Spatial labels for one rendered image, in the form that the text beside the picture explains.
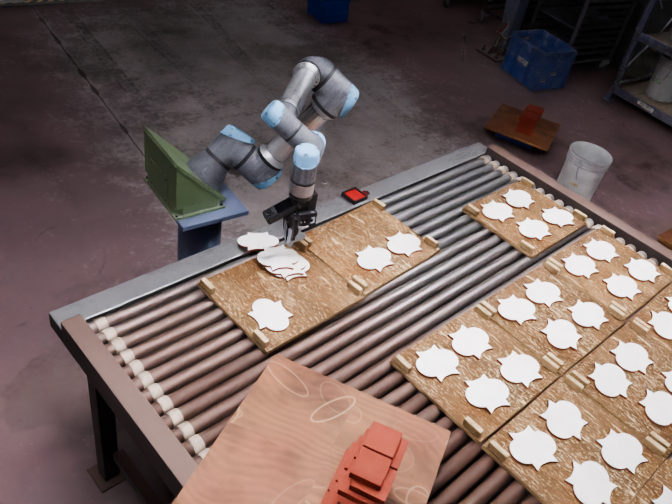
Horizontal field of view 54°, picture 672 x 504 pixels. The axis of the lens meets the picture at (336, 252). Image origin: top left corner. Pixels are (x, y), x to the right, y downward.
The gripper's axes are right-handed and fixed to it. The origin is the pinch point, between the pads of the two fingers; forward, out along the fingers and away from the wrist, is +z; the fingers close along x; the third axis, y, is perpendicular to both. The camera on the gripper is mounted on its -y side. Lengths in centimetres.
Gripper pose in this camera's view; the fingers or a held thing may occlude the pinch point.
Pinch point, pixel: (286, 243)
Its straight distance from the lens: 213.6
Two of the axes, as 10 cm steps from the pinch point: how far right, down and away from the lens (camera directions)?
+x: -4.2, -6.3, 6.5
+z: -1.6, 7.6, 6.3
